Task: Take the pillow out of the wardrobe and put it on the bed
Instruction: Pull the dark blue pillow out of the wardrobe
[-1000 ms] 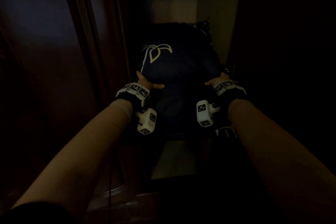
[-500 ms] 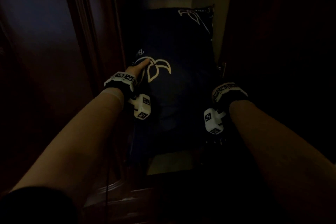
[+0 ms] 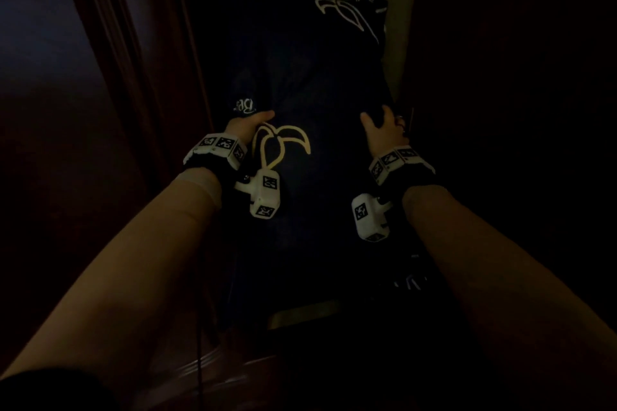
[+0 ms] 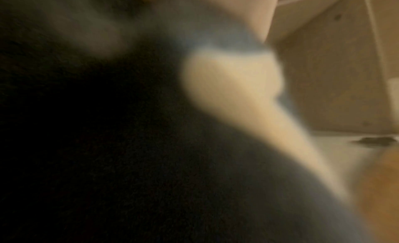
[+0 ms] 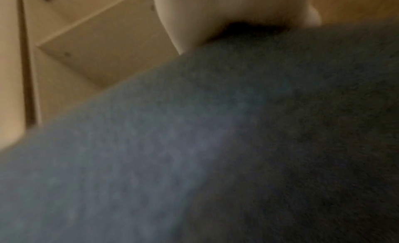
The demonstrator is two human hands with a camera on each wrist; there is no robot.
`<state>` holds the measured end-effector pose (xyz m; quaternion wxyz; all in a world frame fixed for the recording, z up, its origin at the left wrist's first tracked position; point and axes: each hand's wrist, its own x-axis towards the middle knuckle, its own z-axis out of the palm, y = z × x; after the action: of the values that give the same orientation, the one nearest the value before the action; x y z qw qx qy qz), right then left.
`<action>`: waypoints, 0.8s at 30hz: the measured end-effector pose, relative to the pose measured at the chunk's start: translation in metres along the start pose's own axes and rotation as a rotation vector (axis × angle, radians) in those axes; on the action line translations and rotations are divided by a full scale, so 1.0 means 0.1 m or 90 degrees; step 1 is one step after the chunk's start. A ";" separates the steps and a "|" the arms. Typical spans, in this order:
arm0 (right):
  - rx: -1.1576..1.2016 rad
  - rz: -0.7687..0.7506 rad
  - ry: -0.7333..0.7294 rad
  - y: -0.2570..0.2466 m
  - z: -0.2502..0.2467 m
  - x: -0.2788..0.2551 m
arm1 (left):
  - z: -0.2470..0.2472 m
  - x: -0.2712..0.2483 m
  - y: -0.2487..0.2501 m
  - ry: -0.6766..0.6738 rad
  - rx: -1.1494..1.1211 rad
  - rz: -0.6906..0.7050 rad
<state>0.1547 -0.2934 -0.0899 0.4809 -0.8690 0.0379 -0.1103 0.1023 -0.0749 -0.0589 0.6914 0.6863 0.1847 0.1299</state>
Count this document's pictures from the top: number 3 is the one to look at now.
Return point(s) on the person's left thumb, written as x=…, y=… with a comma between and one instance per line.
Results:
x=258, y=117

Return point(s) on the person's left forearm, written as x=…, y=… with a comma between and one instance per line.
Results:
x=113, y=276

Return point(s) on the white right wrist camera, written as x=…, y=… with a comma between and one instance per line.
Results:
x=385, y=184

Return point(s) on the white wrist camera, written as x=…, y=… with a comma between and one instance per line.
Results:
x=385, y=184
x=236, y=165

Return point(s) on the person's left hand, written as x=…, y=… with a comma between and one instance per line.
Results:
x=242, y=127

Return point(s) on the person's right forearm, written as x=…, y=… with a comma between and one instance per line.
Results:
x=506, y=288

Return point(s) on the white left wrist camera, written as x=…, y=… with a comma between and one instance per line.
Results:
x=236, y=165

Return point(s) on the person's right thumb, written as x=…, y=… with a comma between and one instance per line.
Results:
x=368, y=123

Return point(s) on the dark pillow with white print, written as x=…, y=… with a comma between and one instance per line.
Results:
x=308, y=146

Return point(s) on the person's right hand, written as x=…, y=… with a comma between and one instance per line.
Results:
x=382, y=137

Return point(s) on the dark wooden door frame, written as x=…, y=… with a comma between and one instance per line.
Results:
x=130, y=64

